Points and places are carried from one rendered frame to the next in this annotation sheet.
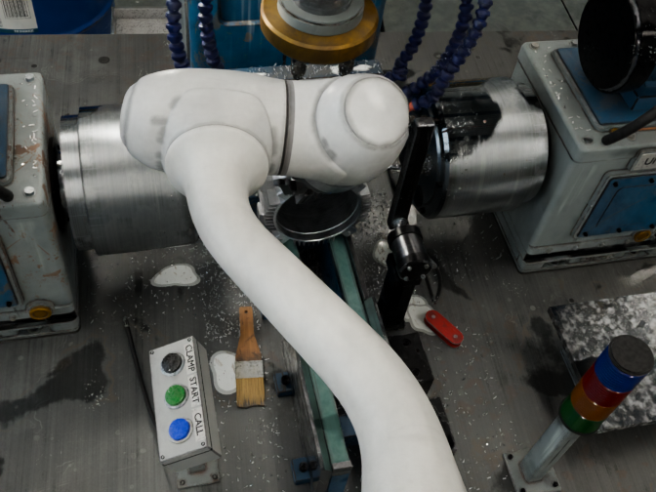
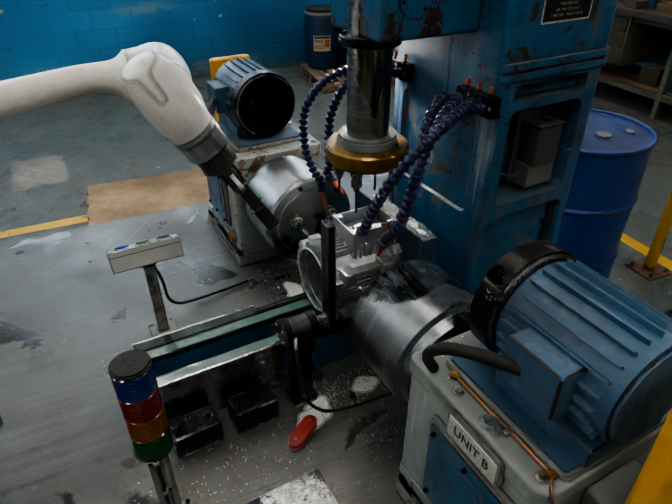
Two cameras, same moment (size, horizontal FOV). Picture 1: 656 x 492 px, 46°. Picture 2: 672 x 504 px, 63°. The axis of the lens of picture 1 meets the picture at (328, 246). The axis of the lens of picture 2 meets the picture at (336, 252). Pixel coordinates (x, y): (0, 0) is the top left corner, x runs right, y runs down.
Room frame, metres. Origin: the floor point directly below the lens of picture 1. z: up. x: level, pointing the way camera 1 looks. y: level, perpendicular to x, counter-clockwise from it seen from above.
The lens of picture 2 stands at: (0.77, -1.02, 1.78)
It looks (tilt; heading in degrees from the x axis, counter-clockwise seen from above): 33 degrees down; 82
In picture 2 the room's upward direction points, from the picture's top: straight up
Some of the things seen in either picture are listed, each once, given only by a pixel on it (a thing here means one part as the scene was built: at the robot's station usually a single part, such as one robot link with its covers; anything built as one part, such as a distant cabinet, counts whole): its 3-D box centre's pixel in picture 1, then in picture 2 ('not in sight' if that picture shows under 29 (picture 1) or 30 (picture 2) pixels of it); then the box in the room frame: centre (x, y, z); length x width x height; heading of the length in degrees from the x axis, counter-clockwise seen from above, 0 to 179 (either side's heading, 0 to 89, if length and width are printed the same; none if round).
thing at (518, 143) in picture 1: (481, 145); (433, 343); (1.07, -0.25, 1.04); 0.41 x 0.25 x 0.25; 111
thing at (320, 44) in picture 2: not in sight; (361, 44); (1.92, 5.17, 0.37); 1.20 x 0.80 x 0.74; 11
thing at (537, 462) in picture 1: (574, 421); (156, 453); (0.55, -0.41, 1.01); 0.08 x 0.08 x 0.42; 21
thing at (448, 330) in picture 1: (443, 328); (302, 432); (0.81, -0.24, 0.81); 0.09 x 0.03 x 0.02; 51
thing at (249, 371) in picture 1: (248, 354); not in sight; (0.68, 0.11, 0.80); 0.21 x 0.05 x 0.01; 14
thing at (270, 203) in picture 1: (307, 171); (349, 268); (0.95, 0.06, 1.01); 0.20 x 0.19 x 0.19; 20
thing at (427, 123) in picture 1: (409, 178); (328, 276); (0.88, -0.11, 1.12); 0.04 x 0.03 x 0.26; 21
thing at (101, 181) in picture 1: (103, 181); (289, 199); (0.83, 0.39, 1.04); 0.37 x 0.25 x 0.25; 111
